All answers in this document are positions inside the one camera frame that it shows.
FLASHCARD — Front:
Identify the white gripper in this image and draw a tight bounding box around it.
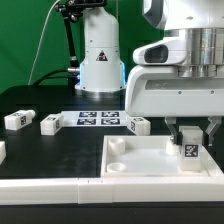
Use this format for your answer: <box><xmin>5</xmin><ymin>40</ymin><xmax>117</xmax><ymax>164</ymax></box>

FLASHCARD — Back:
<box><xmin>125</xmin><ymin>66</ymin><xmax>224</xmax><ymax>146</ymax></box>

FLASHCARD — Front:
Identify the white square tabletop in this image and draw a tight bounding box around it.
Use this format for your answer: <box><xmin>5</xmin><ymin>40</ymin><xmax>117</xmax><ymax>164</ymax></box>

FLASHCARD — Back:
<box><xmin>100</xmin><ymin>136</ymin><xmax>209</xmax><ymax>177</ymax></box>

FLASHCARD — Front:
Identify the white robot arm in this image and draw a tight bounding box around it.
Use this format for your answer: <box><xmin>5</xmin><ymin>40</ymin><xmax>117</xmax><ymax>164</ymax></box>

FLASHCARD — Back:
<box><xmin>77</xmin><ymin>0</ymin><xmax>224</xmax><ymax>138</ymax></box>

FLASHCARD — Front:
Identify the white obstacle fence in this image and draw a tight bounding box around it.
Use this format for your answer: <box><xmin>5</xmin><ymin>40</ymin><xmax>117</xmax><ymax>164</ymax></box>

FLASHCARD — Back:
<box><xmin>0</xmin><ymin>138</ymin><xmax>224</xmax><ymax>205</ymax></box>

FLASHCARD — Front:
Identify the white fiducial marker sheet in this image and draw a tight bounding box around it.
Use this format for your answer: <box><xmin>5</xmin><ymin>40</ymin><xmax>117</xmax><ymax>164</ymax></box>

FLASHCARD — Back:
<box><xmin>62</xmin><ymin>110</ymin><xmax>127</xmax><ymax>127</ymax></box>

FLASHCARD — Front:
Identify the white block left edge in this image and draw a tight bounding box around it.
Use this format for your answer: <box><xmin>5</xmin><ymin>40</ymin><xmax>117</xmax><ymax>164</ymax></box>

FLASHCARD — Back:
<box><xmin>0</xmin><ymin>141</ymin><xmax>6</xmax><ymax>165</ymax></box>

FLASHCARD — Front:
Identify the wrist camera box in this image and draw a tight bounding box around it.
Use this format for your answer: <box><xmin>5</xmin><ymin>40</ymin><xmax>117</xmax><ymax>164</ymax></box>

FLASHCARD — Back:
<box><xmin>133</xmin><ymin>37</ymin><xmax>186</xmax><ymax>66</ymax></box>

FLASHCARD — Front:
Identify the black cable bundle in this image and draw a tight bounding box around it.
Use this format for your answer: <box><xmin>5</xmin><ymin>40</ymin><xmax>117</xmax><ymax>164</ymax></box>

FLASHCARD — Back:
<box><xmin>33</xmin><ymin>68</ymin><xmax>80</xmax><ymax>87</ymax></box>

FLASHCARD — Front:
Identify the black camera stand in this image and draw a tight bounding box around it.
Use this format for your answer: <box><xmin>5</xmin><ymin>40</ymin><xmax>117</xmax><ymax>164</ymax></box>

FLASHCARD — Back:
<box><xmin>55</xmin><ymin>0</ymin><xmax>108</xmax><ymax>88</ymax></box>

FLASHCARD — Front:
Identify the white cable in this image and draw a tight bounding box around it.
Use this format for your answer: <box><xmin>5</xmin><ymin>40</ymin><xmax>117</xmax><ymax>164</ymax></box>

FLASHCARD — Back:
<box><xmin>27</xmin><ymin>0</ymin><xmax>63</xmax><ymax>87</ymax></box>

